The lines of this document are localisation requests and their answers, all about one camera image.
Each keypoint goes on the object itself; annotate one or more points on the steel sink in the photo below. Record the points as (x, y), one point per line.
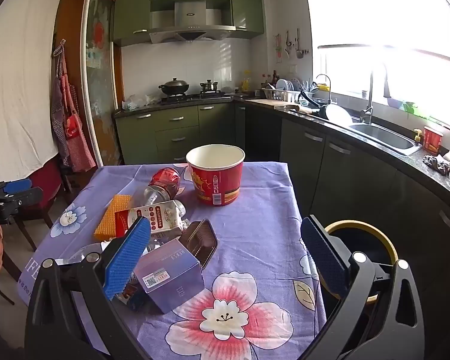
(386, 137)

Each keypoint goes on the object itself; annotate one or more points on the steel cooking pot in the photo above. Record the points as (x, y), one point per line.
(209, 86)

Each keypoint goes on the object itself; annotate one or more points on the thin curved faucet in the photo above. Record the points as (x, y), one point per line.
(328, 82)

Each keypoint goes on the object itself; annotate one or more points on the blue bowl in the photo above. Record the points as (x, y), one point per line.
(394, 103)

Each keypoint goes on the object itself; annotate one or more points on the wooden cutting board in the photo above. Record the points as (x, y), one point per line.
(273, 102)

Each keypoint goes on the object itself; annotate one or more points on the black gas stove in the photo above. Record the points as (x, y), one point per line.
(195, 97)

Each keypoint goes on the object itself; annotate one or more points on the green base cabinets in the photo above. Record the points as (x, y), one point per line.
(176, 127)

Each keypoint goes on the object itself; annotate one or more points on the yellow oil bottles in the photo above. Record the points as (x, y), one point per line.
(246, 81)

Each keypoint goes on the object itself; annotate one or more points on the purple floral tablecloth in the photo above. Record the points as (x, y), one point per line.
(247, 232)

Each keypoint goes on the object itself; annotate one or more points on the white dish rack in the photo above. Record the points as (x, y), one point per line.
(285, 95)

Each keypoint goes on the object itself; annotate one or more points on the hanging kitchen utensils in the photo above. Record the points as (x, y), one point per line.
(297, 43)

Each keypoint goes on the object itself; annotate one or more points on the steel kitchen faucet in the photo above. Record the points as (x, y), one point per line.
(369, 93)

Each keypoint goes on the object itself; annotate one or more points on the steel range hood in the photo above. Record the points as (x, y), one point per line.
(189, 18)

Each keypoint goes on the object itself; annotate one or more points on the white round plate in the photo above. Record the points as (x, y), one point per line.
(339, 114)

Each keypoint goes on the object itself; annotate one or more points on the crushed red soda can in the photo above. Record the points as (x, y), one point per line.
(165, 178)

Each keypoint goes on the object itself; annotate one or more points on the purple cardboard box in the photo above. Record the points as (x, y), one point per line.
(172, 270)

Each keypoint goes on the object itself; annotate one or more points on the wall picture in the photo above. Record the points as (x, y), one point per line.
(278, 48)

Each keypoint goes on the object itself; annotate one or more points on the black wok with lid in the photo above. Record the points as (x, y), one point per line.
(174, 87)

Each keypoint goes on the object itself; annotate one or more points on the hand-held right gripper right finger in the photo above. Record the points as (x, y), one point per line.
(324, 258)

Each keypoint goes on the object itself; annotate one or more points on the wooden rolling pin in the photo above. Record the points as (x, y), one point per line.
(302, 109)

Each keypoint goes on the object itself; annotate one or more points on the dark crumpled rag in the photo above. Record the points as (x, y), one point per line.
(437, 165)

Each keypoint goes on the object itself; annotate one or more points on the purple checked apron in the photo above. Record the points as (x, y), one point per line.
(58, 112)

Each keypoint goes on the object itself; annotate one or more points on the white hanging cloth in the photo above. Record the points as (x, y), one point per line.
(18, 82)

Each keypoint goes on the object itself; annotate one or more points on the green wall cabinets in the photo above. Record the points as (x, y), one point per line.
(131, 11)

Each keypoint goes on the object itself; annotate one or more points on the yellow pump dispenser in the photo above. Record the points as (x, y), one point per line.
(418, 137)

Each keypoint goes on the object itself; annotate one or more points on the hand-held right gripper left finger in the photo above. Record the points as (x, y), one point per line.
(127, 258)

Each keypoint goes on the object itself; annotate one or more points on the dark base cabinets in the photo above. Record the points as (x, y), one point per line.
(360, 172)

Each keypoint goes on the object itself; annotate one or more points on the red paper bucket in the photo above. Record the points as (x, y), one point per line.
(213, 187)

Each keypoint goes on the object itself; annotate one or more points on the red paper cup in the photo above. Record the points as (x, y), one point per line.
(433, 140)

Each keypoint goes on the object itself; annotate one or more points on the frosted glass sliding door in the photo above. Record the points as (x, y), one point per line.
(97, 82)

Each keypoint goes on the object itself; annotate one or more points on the kitchen window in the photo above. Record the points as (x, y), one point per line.
(397, 63)

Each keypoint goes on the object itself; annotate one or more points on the clear plastic bags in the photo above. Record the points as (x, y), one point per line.
(140, 101)

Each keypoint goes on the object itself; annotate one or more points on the dark wooden chair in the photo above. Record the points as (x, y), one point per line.
(45, 183)

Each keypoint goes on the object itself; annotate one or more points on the red checked apron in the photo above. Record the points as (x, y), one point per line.
(77, 135)

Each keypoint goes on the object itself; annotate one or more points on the orange foam net sleeve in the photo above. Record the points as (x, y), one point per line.
(110, 217)

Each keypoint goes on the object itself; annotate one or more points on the yellow rimmed trash bin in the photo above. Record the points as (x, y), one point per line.
(363, 228)

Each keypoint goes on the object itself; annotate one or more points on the clear plastic wrapper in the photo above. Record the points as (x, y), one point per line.
(80, 253)

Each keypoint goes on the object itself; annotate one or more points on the brown plastic tray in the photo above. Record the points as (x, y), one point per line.
(200, 240)

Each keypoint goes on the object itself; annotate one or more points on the white drink carton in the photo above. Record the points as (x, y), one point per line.
(161, 215)

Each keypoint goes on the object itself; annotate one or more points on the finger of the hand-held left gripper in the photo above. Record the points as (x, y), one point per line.
(17, 186)
(26, 197)

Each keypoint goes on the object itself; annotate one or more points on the dark sauce bottles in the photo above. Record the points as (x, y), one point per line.
(270, 79)

